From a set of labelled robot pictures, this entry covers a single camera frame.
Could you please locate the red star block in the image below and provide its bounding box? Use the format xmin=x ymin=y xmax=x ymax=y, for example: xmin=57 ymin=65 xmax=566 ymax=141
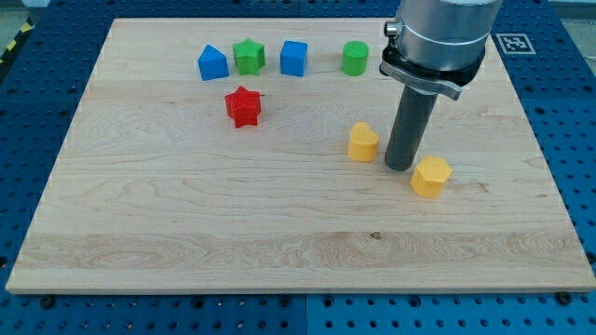
xmin=224 ymin=86 xmax=262 ymax=128

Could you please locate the wooden board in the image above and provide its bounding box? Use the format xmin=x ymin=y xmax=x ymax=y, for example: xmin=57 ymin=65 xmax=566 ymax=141
xmin=7 ymin=19 xmax=595 ymax=295

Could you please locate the blue cube block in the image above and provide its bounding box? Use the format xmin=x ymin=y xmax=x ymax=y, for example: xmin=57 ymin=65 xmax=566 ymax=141
xmin=280 ymin=40 xmax=308 ymax=77

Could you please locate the green cylinder block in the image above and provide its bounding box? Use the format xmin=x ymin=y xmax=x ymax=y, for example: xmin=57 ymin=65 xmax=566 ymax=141
xmin=342 ymin=40 xmax=369 ymax=76

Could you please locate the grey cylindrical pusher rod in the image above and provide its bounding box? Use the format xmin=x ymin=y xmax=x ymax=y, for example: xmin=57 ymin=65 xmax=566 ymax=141
xmin=385 ymin=87 xmax=437 ymax=171

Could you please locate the blue triangle block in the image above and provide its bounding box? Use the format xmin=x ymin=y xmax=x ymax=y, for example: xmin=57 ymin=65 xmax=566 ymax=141
xmin=197 ymin=45 xmax=229 ymax=81

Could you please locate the green star block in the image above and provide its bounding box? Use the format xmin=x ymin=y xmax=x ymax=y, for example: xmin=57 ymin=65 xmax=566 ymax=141
xmin=233 ymin=38 xmax=265 ymax=75

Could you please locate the yellow heart block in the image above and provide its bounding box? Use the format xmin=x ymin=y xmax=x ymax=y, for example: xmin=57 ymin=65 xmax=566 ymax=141
xmin=347 ymin=122 xmax=380 ymax=162

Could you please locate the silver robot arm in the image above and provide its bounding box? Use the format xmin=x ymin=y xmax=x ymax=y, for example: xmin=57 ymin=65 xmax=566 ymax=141
xmin=379 ymin=0 xmax=502 ymax=101

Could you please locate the fiducial marker tag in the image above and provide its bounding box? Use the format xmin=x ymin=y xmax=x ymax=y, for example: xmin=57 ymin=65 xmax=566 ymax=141
xmin=495 ymin=33 xmax=535 ymax=55

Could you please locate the yellow hexagon block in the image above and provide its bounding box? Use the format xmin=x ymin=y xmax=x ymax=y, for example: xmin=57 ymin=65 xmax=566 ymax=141
xmin=410 ymin=156 xmax=453 ymax=198

